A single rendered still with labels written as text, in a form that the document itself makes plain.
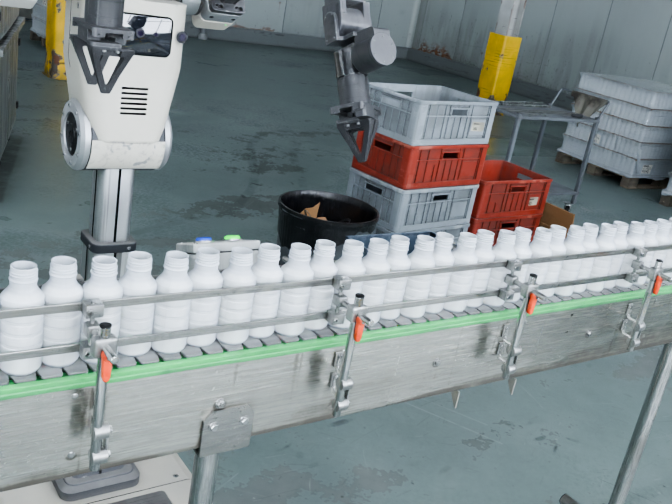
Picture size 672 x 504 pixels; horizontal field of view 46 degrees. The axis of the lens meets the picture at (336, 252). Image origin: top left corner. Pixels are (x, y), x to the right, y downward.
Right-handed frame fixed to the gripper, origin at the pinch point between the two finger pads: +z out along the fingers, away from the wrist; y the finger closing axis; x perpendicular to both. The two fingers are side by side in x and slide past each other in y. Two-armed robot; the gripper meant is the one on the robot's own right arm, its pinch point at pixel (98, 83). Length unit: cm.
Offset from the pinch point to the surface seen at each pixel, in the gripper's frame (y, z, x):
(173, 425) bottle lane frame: 21, 52, 10
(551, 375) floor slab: -76, 138, 253
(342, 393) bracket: 26, 48, 40
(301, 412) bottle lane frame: 21, 55, 35
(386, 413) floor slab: -77, 139, 153
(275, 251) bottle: 16.6, 23.3, 26.8
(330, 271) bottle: 18, 27, 38
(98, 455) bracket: 27, 50, -5
